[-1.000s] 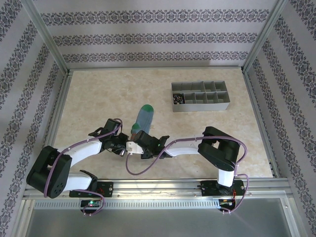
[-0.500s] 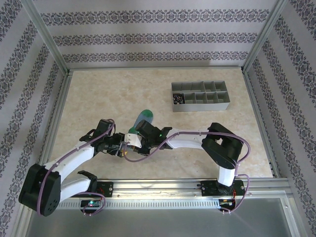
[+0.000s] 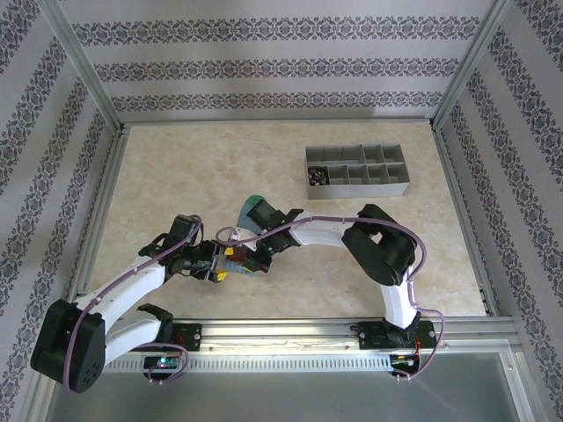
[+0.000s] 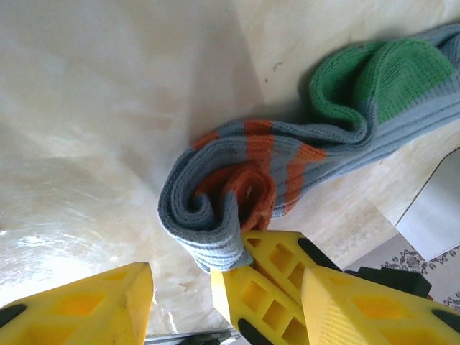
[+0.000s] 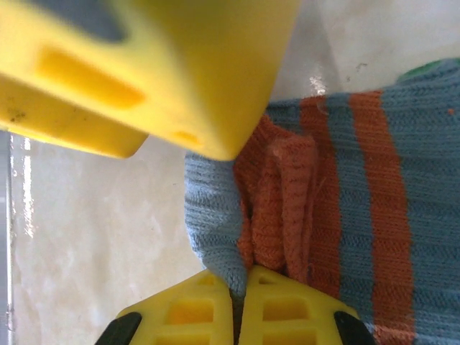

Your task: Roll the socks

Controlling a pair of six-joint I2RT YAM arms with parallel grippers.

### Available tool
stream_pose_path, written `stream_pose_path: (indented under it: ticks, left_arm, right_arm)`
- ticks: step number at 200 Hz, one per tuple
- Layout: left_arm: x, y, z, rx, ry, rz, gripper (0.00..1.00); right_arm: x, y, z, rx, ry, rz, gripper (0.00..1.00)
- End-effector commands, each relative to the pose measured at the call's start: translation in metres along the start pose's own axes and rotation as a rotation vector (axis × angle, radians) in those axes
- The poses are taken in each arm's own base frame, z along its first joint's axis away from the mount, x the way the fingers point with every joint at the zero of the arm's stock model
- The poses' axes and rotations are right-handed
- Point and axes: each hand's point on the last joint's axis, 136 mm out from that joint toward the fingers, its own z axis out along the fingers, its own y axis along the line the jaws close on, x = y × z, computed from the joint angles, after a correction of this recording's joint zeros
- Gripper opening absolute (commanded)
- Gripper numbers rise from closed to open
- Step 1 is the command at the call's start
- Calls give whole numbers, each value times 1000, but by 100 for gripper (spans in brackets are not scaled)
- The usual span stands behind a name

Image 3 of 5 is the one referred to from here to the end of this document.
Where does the black beige striped sock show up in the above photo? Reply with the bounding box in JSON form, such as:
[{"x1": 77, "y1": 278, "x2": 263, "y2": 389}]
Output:
[{"x1": 307, "y1": 164, "x2": 329, "y2": 186}]

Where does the grey divided organizer tray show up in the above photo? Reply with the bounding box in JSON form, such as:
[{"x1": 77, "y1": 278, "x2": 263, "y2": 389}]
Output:
[{"x1": 304, "y1": 143, "x2": 411, "y2": 201}]

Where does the brushed metal panel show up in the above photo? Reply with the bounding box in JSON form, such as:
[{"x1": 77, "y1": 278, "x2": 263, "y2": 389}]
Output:
[{"x1": 37, "y1": 351, "x2": 533, "y2": 422}]

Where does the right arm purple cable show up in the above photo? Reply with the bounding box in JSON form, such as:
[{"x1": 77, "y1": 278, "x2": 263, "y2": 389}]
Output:
[{"x1": 217, "y1": 215, "x2": 450, "y2": 384}]

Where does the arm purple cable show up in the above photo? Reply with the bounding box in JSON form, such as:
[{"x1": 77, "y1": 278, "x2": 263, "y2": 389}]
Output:
[
  {"x1": 217, "y1": 215, "x2": 450, "y2": 384},
  {"x1": 61, "y1": 219, "x2": 189, "y2": 395}
]

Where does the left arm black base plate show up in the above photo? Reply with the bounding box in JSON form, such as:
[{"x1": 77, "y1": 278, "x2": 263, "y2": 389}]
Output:
[{"x1": 123, "y1": 323, "x2": 203, "y2": 353}]

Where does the aluminium mounting rail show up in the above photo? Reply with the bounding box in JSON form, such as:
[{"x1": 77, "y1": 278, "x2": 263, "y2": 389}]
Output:
[{"x1": 41, "y1": 318, "x2": 523, "y2": 353}]

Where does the slotted grey cable duct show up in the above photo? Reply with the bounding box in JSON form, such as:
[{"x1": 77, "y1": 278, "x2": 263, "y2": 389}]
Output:
[{"x1": 59, "y1": 354, "x2": 392, "y2": 374}]

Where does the aluminium frame side rail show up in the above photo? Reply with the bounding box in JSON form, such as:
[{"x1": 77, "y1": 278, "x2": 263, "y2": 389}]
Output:
[
  {"x1": 433, "y1": 125, "x2": 502, "y2": 318},
  {"x1": 65, "y1": 125, "x2": 131, "y2": 322}
]

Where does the aluminium frame cross rail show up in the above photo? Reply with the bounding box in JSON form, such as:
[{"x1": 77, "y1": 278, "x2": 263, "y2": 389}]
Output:
[{"x1": 121, "y1": 117, "x2": 435, "y2": 129}]

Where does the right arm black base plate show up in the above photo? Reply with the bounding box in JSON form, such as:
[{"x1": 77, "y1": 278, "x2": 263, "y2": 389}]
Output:
[{"x1": 358, "y1": 320, "x2": 437, "y2": 351}]

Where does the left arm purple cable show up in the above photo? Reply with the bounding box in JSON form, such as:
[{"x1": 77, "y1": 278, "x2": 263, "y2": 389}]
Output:
[{"x1": 61, "y1": 219, "x2": 189, "y2": 395}]

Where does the aluminium frame post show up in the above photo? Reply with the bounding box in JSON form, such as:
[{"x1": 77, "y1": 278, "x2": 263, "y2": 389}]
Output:
[
  {"x1": 39, "y1": 0, "x2": 128, "y2": 135},
  {"x1": 430, "y1": 0, "x2": 523, "y2": 131}
]

